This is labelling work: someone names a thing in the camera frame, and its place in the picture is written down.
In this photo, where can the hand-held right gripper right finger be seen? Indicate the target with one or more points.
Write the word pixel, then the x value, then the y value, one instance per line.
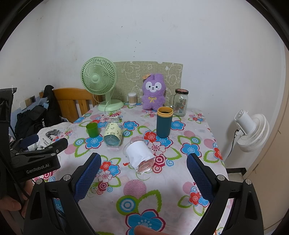
pixel 199 178

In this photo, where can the cotton swab container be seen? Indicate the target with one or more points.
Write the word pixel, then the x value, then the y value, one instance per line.
pixel 132 99

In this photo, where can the white floor fan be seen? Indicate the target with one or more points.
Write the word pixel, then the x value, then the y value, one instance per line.
pixel 252 133

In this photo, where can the black bag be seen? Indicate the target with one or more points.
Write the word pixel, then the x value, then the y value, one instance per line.
pixel 29 122

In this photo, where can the green animal print mat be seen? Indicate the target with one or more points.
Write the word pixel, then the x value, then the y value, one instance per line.
pixel 131 74

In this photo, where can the person's left hand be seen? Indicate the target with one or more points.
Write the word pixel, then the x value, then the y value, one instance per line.
pixel 11 204

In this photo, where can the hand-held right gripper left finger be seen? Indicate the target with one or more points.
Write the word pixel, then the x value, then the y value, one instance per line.
pixel 90 176

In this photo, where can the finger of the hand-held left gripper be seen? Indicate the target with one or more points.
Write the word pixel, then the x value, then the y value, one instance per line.
pixel 56 145

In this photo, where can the blue cup with yellow rim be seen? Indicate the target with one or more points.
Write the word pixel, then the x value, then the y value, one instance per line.
pixel 164 124

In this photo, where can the green desk fan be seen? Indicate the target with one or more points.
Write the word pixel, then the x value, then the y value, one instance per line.
pixel 97 79

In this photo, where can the small green plastic cup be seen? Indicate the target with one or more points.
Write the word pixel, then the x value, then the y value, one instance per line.
pixel 92 130

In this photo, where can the glass jar with dark lid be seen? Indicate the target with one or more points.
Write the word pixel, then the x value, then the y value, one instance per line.
pixel 180 104

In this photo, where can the purple plush toy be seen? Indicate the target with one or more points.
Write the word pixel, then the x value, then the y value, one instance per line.
pixel 153 96

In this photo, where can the floral tablecloth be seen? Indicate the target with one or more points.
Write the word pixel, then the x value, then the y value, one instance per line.
pixel 171 162

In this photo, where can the person's right hand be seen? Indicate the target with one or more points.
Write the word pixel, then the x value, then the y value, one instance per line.
pixel 149 231

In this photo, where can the glass cup with yellow label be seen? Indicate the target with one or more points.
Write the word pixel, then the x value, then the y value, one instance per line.
pixel 112 133

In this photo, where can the glass cup with white paper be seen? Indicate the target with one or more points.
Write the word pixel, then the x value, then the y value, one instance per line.
pixel 138 154

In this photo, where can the white printed garment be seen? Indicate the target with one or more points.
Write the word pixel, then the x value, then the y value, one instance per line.
pixel 50 134

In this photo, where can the beige wooden door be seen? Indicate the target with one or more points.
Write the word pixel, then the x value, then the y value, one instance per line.
pixel 278 140

